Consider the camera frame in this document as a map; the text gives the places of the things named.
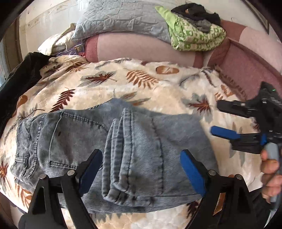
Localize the person's right hand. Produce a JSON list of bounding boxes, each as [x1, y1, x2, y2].
[[260, 149, 281, 203]]

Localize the grey denim pants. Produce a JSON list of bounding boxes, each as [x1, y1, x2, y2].
[[11, 98, 218, 213]]

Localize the black clothes on blanket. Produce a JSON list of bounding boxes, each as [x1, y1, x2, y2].
[[171, 3, 221, 33]]

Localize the grey quilted pillow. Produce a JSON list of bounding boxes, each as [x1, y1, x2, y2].
[[72, 1, 171, 43]]

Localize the black jacket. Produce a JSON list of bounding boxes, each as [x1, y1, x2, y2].
[[0, 52, 50, 133]]

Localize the cream cloth bundle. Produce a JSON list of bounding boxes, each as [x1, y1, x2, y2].
[[37, 23, 78, 56]]

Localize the pink sofa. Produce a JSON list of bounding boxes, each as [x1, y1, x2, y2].
[[85, 20, 281, 99]]

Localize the green patterned folded blanket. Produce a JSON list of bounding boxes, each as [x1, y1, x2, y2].
[[155, 6, 226, 51]]

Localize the purple packet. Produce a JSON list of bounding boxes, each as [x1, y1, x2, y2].
[[56, 44, 85, 57]]

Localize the leaf pattern fleece blanket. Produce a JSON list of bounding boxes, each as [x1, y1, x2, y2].
[[1, 53, 260, 228]]

